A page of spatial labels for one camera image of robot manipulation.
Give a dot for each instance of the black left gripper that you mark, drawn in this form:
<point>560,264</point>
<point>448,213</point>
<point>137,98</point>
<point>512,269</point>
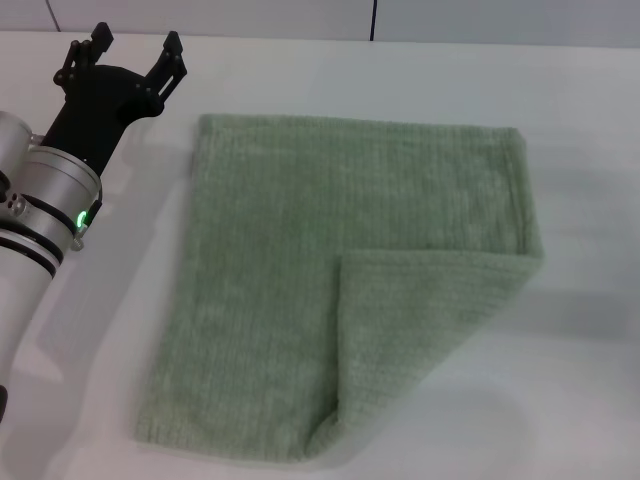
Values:
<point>95,110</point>

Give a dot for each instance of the green terry towel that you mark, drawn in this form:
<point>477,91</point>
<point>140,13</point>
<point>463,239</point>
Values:
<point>275,250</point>

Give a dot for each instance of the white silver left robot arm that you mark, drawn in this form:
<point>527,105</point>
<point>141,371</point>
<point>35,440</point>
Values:
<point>30,260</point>

